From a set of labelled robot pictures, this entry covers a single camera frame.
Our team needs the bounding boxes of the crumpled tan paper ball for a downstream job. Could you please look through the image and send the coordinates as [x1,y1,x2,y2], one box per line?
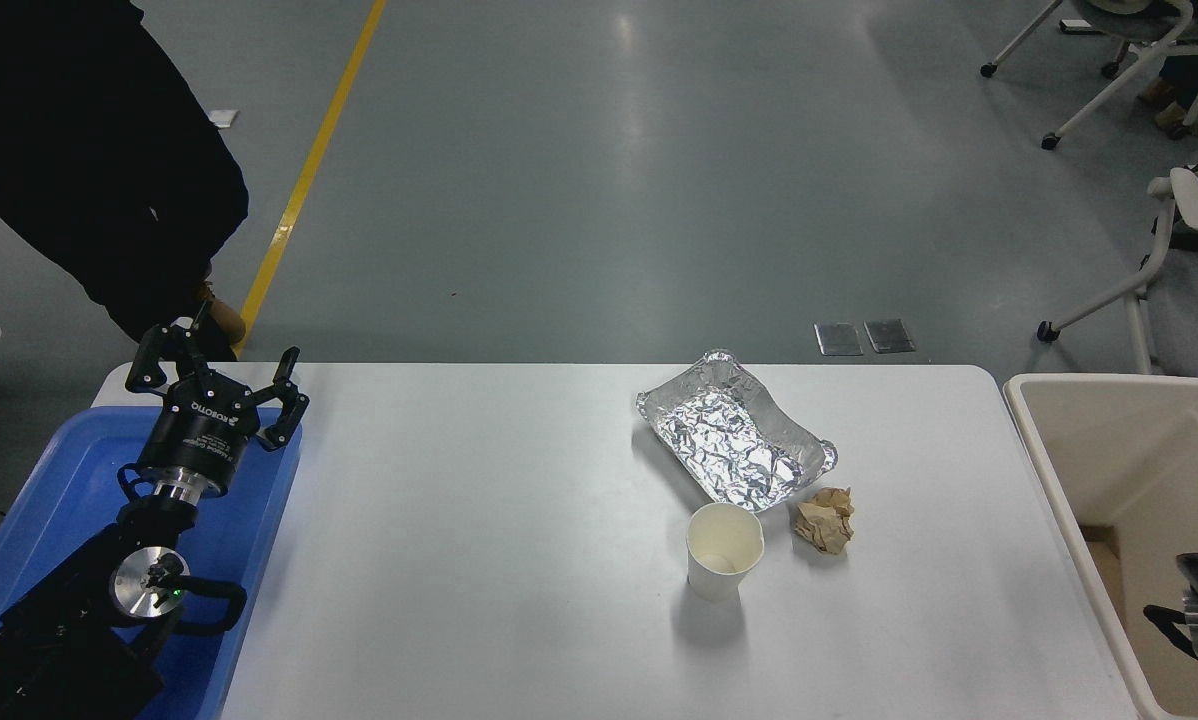
[792,487,855,556]

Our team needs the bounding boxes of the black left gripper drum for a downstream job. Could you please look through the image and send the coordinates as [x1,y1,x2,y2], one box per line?
[138,371,262,498]

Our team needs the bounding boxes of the brown cardboard piece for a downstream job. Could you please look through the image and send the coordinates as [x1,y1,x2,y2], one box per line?
[1080,526,1128,626]

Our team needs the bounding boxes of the white office chair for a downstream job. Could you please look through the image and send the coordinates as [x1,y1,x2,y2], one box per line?
[1036,165,1198,376]
[979,0,1198,152]

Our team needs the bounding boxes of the blue plastic tray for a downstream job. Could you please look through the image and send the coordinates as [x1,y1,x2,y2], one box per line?
[0,405,303,720]

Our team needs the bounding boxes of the large pale bin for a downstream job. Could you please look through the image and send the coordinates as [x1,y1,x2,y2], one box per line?
[1003,373,1198,720]

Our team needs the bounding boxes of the person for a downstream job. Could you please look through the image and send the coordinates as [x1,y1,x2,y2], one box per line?
[1137,35,1198,141]
[0,0,251,362]

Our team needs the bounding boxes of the white paper cup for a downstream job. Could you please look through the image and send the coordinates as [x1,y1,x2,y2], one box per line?
[686,502,765,602]

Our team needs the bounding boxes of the metal floor plate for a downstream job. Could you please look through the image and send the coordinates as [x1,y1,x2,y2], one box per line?
[864,319,917,355]
[814,322,864,357]

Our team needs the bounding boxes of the silver foil tray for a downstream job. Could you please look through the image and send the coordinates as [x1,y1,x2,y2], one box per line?
[636,349,839,514]

